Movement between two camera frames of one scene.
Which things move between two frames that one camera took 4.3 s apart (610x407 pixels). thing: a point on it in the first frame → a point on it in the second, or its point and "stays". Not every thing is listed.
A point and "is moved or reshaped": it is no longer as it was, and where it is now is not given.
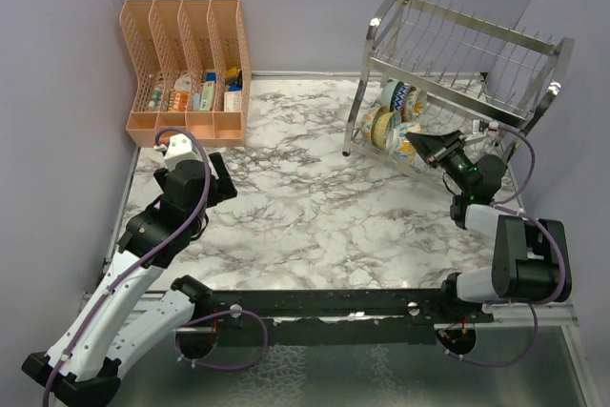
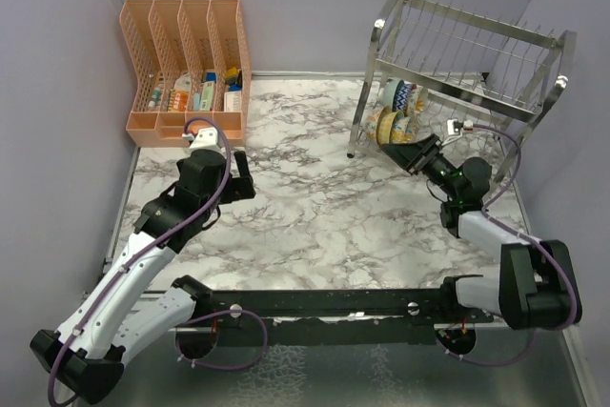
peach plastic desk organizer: x=193 y=69 stays
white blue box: x=233 y=101 stays
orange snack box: x=178 y=100 stays
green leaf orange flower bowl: x=365 y=122 is moved or reshaped
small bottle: x=156 y=96 stays
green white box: x=207 y=95 stays
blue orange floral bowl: x=404 y=152 is moved or reshaped
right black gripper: x=430 y=145 → x=414 y=154
